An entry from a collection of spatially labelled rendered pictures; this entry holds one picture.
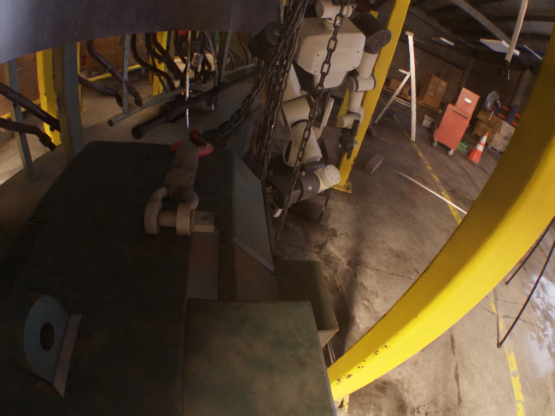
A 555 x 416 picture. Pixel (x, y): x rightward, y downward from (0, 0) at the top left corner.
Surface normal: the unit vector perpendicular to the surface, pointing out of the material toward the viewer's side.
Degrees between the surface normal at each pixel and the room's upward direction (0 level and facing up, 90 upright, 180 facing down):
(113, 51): 90
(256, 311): 0
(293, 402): 0
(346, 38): 72
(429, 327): 90
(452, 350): 0
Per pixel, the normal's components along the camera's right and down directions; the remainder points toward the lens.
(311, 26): 0.03, -0.37
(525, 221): -0.20, 0.57
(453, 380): 0.21, -0.77
